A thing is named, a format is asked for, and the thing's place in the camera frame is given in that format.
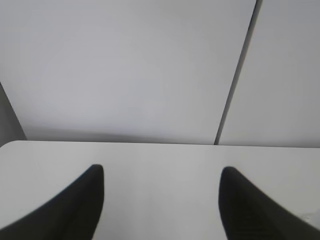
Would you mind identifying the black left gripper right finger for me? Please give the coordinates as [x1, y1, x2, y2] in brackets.
[218, 166, 320, 240]

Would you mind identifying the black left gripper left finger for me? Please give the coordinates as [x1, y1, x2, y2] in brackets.
[0, 164, 104, 240]

